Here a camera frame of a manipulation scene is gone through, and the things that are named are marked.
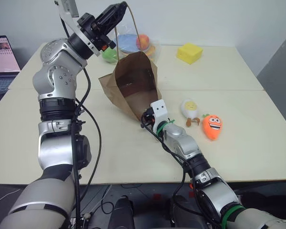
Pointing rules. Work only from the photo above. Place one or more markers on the red orange fruit toy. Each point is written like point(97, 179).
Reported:
point(143, 41)

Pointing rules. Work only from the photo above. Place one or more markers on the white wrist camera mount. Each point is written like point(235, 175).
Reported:
point(159, 109)
point(68, 9)

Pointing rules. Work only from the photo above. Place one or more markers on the dark rounded shape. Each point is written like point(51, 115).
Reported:
point(122, 212)

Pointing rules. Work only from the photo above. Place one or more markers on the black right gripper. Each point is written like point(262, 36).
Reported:
point(147, 118)

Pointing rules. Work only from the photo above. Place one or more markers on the green elbow band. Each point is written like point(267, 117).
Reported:
point(230, 212)

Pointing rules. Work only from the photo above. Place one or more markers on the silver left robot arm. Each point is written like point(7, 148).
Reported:
point(57, 78)

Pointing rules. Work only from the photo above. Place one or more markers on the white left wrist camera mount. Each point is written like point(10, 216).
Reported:
point(68, 9)

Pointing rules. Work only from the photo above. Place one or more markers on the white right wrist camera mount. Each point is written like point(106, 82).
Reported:
point(159, 109)

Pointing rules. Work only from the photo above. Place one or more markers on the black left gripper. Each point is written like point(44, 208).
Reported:
point(88, 21)

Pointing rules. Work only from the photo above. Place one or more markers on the brown paper bag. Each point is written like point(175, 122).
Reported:
point(133, 100)

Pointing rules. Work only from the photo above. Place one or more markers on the grey partition panel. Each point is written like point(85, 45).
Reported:
point(278, 81)

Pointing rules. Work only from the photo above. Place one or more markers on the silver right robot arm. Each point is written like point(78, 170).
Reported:
point(181, 140)

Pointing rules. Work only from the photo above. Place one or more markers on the egg plush toy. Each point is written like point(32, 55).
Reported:
point(190, 108)

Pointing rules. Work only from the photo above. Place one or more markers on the clear plastic bag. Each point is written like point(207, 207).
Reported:
point(155, 51)

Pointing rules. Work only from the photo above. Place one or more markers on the orange carrot plush toy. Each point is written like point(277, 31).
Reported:
point(212, 126)

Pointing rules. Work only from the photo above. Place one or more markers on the open laptop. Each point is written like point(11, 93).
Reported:
point(1, 62)

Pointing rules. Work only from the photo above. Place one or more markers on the yellow cheese plush toy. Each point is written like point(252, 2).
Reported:
point(189, 53)

